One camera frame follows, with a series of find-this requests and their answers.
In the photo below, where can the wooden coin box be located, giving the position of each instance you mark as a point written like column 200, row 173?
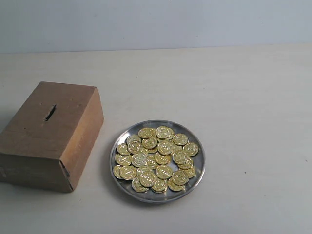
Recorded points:
column 48, row 141

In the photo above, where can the gold coin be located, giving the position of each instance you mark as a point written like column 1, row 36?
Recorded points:
column 191, row 149
column 139, row 160
column 128, row 172
column 123, row 160

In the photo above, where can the round metal plate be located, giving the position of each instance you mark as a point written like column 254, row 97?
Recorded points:
column 149, row 197

